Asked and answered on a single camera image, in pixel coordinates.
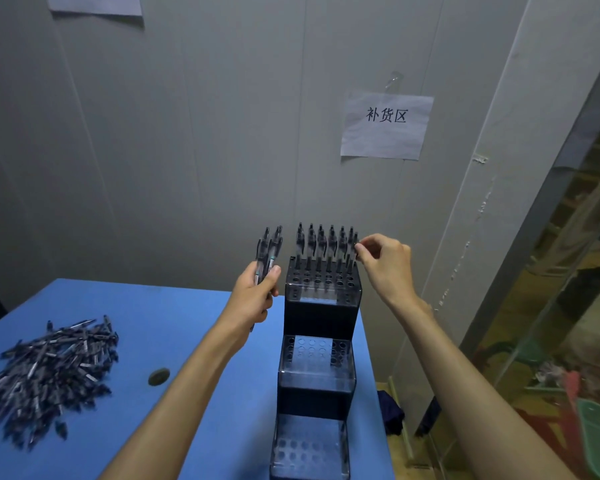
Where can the white paper wall sign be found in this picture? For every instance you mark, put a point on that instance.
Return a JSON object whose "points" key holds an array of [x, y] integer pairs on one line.
{"points": [[387, 127], [95, 3]]}

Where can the cluster of grey pens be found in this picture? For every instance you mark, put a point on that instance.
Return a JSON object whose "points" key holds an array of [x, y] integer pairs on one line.
{"points": [[321, 239]]}

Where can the pile of grey pens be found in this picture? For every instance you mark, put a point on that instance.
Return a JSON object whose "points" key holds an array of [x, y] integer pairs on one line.
{"points": [[50, 374]]}

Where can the person's left forearm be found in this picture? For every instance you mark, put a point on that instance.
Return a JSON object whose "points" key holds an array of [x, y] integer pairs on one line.
{"points": [[175, 409]]}

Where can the black tiered pen display stand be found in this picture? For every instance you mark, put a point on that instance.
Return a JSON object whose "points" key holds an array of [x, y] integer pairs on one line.
{"points": [[320, 319]]}

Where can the dark blue cloth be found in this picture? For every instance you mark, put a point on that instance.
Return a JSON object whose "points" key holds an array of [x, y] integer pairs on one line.
{"points": [[391, 412]]}

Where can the small round metal disc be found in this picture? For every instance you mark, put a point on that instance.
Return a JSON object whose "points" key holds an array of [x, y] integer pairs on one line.
{"points": [[159, 376]]}

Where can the blue table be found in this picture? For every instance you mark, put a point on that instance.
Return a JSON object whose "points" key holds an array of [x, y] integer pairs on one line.
{"points": [[180, 319]]}

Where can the person's left hand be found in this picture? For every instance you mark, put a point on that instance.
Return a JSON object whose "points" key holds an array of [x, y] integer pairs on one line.
{"points": [[247, 304]]}

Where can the person's right forearm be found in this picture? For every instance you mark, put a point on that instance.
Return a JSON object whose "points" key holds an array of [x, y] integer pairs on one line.
{"points": [[480, 394]]}

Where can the red plastic stool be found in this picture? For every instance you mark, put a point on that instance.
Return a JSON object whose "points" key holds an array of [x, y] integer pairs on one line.
{"points": [[560, 424]]}

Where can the person's right hand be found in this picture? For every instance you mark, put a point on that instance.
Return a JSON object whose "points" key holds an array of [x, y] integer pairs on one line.
{"points": [[392, 269]]}

